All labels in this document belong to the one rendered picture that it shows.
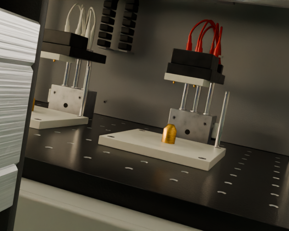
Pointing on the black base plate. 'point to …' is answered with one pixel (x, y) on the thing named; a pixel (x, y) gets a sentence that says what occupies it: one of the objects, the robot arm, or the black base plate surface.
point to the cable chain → (131, 6)
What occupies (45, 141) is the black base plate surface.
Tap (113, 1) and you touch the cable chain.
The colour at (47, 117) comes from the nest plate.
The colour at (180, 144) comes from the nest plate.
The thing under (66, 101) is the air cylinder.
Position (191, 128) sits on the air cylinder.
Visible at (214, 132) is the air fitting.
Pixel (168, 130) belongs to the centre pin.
